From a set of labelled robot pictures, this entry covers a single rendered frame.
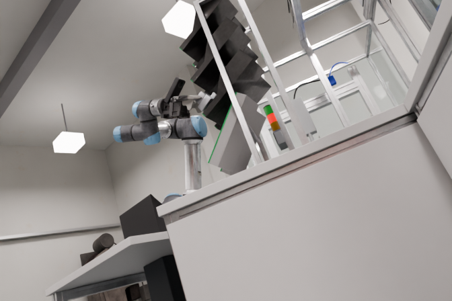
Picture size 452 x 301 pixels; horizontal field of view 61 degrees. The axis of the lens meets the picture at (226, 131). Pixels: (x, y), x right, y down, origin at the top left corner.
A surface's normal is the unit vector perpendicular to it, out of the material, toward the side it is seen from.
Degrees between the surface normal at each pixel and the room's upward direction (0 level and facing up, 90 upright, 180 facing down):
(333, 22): 90
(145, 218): 90
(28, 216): 90
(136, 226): 90
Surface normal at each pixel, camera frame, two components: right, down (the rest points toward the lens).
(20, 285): 0.67, -0.49
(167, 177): -0.67, -0.07
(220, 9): 0.65, 0.60
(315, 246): -0.28, -0.29
